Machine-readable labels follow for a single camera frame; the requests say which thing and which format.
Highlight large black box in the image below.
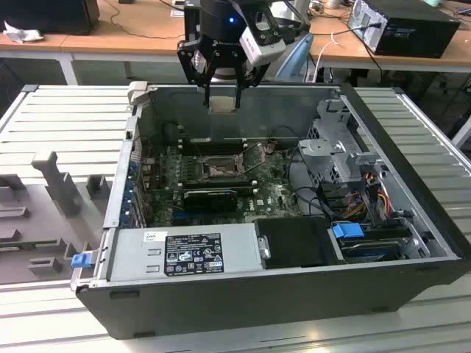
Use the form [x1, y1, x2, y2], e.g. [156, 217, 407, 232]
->
[0, 0, 101, 37]

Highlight CPU with silver top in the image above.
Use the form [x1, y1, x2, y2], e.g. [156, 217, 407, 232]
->
[208, 96, 238, 115]

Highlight green RAM stick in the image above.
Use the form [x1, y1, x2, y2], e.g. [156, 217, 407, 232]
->
[0, 240, 40, 253]

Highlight silver metal drive cage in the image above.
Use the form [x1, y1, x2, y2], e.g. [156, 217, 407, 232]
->
[297, 97, 388, 207]

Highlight white cable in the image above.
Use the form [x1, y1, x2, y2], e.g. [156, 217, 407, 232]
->
[304, 31, 340, 84]

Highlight small black box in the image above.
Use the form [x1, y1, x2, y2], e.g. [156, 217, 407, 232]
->
[183, 6, 202, 43]

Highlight metal socket cover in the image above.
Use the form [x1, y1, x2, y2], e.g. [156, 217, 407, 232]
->
[237, 141, 272, 176]

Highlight wooden desk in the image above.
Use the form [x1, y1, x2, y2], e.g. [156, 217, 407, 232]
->
[308, 0, 471, 88]
[0, 0, 202, 88]

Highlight black open PC case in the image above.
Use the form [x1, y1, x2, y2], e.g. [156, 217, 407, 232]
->
[69, 81, 471, 341]

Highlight grey power supply unit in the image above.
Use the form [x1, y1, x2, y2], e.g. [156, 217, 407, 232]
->
[105, 221, 266, 283]

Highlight black wire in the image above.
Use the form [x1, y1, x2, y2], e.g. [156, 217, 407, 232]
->
[286, 146, 334, 221]
[274, 126, 301, 140]

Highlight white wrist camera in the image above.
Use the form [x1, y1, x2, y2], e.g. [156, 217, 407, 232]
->
[238, 21, 287, 65]

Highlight crumpled white paper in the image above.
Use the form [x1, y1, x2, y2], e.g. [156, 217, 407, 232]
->
[2, 20, 46, 45]

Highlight black graphics card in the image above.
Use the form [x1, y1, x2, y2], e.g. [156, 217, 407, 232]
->
[182, 188, 239, 213]

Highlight grey parts rack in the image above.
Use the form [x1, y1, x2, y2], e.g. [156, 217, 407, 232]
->
[0, 149, 116, 286]

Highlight black desktop computer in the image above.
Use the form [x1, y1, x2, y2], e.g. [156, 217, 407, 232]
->
[347, 0, 462, 60]

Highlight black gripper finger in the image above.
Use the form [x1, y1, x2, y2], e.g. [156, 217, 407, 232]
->
[177, 38, 215, 108]
[231, 50, 271, 110]

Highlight hard disk in blue carrier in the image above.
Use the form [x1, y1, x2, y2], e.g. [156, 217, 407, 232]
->
[330, 221, 410, 264]

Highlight black plastic cover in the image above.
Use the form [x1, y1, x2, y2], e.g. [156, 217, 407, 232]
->
[252, 215, 347, 270]

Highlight grey plastic case latch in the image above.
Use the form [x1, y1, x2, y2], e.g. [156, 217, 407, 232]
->
[127, 81, 149, 107]

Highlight green motherboard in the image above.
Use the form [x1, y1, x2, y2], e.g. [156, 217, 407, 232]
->
[145, 141, 308, 227]

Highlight CPU socket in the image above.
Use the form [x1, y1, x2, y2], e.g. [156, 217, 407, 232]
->
[198, 154, 246, 182]

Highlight yellow and red wires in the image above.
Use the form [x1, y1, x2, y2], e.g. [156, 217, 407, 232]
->
[345, 172, 392, 221]

